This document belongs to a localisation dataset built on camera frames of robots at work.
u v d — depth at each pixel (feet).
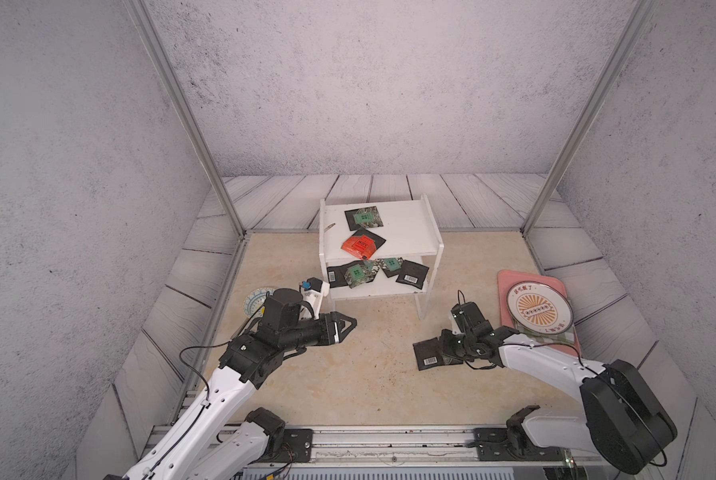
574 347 1.69
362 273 2.85
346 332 2.16
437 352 2.57
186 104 2.83
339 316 2.14
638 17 2.33
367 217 2.59
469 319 2.26
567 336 2.98
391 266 2.94
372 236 2.44
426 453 2.38
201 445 1.36
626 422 1.34
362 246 2.37
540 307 3.16
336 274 2.86
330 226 2.54
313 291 2.12
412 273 2.85
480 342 2.14
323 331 2.01
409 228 2.47
